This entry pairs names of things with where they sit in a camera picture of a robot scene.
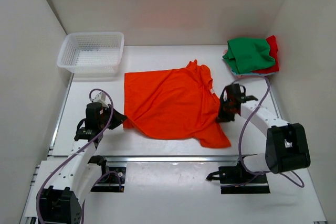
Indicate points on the red t shirt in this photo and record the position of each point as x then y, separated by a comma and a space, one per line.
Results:
274, 54

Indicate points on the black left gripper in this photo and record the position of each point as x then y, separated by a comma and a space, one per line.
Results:
118, 118

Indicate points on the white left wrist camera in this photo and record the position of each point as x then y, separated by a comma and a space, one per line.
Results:
100, 98

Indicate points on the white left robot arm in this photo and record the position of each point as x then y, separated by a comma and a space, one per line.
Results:
61, 198

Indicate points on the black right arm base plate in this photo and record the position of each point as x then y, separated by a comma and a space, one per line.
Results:
235, 180

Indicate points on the green t shirt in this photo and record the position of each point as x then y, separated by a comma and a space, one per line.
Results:
252, 44

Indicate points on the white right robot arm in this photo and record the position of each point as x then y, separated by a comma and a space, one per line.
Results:
286, 144

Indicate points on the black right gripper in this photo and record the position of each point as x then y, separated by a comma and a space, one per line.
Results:
221, 117

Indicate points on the white plastic basket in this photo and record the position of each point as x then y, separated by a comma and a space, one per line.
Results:
91, 52

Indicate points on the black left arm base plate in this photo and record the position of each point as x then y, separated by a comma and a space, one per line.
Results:
113, 180

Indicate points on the aluminium table rail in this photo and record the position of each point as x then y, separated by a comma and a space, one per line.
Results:
172, 159

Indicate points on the orange t shirt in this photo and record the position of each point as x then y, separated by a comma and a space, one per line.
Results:
174, 104

